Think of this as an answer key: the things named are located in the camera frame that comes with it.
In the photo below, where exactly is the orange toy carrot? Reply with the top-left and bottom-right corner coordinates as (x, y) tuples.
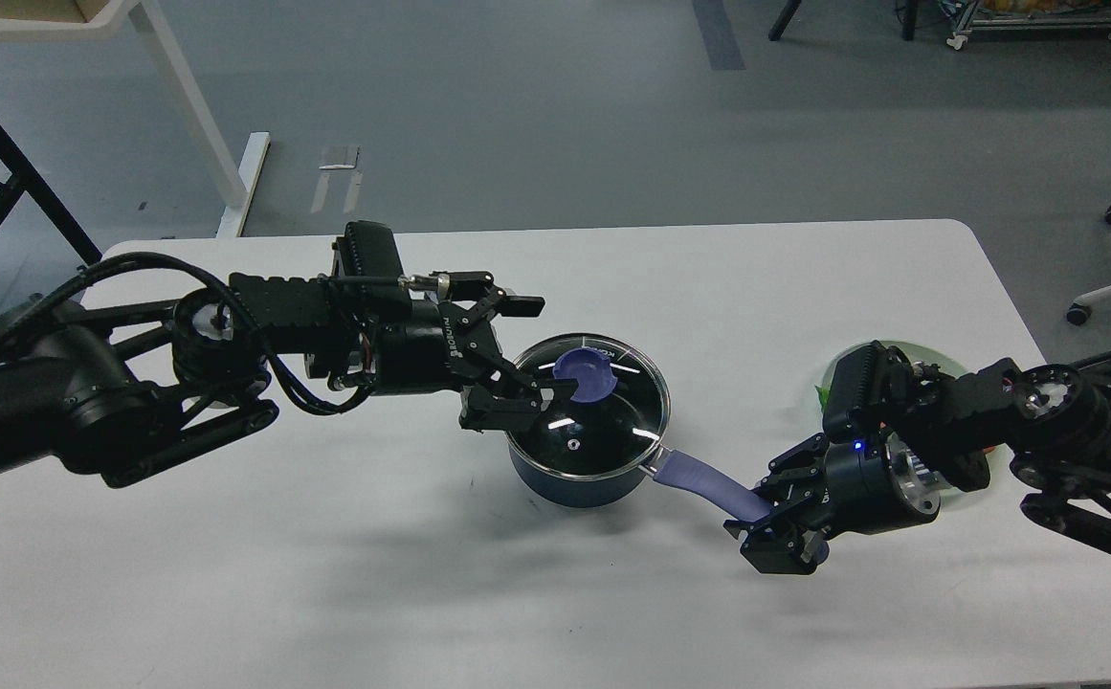
(814, 387), (831, 410)

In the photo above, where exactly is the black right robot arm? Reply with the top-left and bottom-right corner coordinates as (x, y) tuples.
(722, 341), (1111, 575)

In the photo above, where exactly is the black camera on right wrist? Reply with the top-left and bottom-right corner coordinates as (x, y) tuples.
(822, 341), (901, 442)

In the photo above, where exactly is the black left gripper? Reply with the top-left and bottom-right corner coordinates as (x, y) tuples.
(366, 271), (578, 433)

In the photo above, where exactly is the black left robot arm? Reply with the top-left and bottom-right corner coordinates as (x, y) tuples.
(0, 239), (575, 488)

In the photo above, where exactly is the glass pot lid purple knob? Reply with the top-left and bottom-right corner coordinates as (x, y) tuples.
(509, 333), (671, 478)

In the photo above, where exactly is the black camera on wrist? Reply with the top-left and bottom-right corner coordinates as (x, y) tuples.
(333, 221), (413, 323)
(822, 341), (901, 442)

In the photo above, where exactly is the metal wheeled cart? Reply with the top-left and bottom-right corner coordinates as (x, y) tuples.
(928, 1), (1111, 51)

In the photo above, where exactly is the pale green glass plate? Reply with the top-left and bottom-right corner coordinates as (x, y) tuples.
(867, 345), (1009, 493)

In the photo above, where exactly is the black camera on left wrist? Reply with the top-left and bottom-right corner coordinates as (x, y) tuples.
(333, 221), (413, 323)

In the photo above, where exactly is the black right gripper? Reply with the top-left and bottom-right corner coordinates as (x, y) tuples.
(722, 433), (942, 575)

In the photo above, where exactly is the dark blue pot purple handle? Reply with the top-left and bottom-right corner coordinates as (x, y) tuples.
(509, 421), (829, 566)

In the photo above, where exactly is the white desk frame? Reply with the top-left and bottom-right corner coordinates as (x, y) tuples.
(0, 1), (274, 239)

